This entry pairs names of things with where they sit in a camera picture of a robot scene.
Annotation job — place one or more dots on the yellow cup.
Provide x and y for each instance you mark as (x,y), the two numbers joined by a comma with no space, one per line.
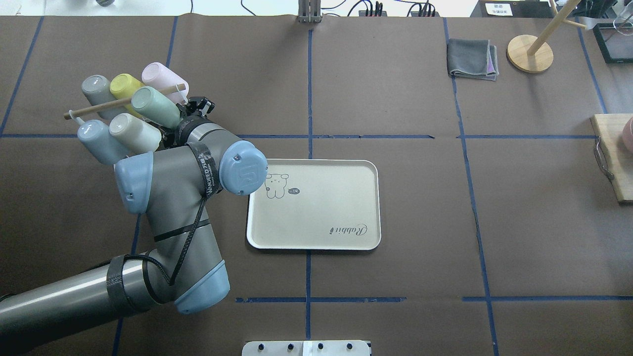
(124,85)

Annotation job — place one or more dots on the wooden cutting board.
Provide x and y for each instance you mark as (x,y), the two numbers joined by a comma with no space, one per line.
(613,159)

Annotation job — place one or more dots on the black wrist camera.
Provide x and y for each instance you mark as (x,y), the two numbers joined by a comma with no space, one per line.
(199,106)

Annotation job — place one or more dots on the blue cup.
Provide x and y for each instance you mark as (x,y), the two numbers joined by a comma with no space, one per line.
(95,136)

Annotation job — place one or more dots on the pink bowl with ice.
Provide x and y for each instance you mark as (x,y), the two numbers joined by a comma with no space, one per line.
(627,135)

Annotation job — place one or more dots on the green cup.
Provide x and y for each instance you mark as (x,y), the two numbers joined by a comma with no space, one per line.
(150,103)

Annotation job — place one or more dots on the cream rabbit tray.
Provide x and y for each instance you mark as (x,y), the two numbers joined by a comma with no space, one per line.
(316,204)

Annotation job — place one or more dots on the white wire cup rack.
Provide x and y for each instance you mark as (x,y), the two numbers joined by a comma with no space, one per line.
(135,134)

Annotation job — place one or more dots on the black rectangular box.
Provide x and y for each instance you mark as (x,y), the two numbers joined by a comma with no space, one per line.
(512,8)

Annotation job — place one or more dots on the aluminium frame post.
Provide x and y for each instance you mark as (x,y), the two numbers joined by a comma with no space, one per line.
(309,11)

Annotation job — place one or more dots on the wooden rack handle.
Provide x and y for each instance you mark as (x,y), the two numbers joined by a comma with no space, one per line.
(73,114)

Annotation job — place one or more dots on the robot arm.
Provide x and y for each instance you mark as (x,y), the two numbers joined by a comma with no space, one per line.
(171,187)

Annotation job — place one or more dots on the folded grey cloth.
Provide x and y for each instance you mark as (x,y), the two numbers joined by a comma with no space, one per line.
(472,58)

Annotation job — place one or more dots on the pink cup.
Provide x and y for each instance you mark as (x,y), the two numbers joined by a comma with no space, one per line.
(159,76)

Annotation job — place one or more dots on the grey cup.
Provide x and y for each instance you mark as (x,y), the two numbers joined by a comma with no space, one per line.
(96,90)

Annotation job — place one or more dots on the wooden mug tree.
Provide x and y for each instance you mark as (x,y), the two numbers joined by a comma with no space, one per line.
(531,54)

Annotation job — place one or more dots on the white cup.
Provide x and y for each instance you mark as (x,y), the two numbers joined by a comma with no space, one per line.
(135,134)

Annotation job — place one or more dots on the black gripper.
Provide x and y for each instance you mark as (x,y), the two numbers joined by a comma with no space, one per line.
(169,139)

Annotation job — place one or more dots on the electronics board with wires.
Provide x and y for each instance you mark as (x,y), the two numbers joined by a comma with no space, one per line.
(397,8)

